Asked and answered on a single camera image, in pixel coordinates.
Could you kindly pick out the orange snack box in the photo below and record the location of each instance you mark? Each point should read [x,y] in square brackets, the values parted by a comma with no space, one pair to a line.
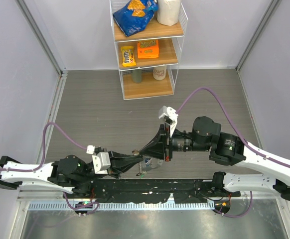
[148,49]

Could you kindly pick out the yellow candy bag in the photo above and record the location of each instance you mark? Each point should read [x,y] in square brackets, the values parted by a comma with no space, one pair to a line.
[128,56]

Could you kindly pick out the white wire shelf unit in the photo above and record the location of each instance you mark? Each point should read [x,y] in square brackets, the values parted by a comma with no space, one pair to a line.
[148,61]

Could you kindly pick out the grey green can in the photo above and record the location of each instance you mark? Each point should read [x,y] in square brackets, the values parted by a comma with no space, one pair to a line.
[137,76]

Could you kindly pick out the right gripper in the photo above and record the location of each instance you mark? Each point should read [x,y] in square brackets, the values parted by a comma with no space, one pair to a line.
[155,147]

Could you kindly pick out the white printed cup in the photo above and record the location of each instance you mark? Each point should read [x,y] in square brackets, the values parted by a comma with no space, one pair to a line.
[159,72]

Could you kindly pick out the blue chips bag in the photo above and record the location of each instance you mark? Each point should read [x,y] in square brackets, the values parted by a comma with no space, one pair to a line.
[135,16]

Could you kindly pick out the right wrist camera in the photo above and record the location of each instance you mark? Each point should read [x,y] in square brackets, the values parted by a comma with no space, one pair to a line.
[170,118]

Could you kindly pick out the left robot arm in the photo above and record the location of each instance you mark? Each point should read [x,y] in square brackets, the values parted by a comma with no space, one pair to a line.
[71,174]

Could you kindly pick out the silver key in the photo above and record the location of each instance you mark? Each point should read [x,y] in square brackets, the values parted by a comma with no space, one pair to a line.
[135,152]

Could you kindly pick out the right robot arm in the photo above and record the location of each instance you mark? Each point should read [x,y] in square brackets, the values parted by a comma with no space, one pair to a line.
[225,149]

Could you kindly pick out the white paper towel roll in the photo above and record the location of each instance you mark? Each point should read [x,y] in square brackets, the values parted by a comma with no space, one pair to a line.
[168,12]

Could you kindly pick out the white slotted cable duct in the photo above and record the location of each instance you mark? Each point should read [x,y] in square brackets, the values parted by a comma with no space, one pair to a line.
[169,205]

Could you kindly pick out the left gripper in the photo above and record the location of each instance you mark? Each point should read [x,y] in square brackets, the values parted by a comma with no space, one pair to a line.
[121,162]

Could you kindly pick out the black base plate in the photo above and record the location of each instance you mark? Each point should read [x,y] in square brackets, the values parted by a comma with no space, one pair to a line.
[150,191]

